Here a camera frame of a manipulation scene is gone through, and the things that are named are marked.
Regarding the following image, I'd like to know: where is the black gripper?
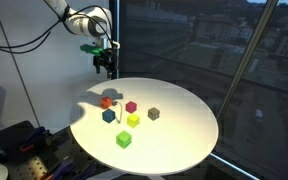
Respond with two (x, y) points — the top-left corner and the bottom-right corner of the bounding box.
(92, 49), (119, 80)

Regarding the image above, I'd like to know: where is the orange block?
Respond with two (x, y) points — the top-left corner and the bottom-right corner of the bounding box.
(99, 96), (114, 110)

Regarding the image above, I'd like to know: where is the magenta block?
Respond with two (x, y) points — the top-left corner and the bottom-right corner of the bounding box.
(125, 100), (138, 114)

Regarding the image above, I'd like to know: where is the blue block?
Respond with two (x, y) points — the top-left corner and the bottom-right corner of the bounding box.
(101, 108), (116, 124)

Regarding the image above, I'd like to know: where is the yellow block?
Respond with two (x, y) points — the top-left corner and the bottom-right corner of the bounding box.
(126, 113), (141, 129)

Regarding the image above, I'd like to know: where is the grey block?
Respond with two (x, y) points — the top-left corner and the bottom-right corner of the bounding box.
(147, 106), (161, 122)

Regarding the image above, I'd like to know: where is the green block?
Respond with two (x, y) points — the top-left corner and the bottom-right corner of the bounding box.
(115, 130), (133, 150)

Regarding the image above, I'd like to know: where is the black tool cart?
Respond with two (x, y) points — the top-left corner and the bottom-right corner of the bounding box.
(0, 119), (100, 180)

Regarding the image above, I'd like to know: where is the perforated pegboard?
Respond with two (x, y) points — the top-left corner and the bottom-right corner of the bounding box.
(8, 156), (49, 180)

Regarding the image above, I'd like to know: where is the grey diagonal metal pole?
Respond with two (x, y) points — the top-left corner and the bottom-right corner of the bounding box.
(216, 0), (280, 120)

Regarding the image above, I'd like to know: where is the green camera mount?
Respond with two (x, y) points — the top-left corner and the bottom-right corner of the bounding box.
(79, 44), (105, 57)

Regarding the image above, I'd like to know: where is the dark vertical window frame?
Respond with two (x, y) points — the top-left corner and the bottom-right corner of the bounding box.
(108, 0), (121, 80)

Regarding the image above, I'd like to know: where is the purple handled tool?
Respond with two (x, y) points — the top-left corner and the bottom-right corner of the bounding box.
(50, 159), (97, 180)

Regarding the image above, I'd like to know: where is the orange clamp handle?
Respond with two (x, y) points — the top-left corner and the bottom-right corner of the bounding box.
(19, 143), (36, 153)

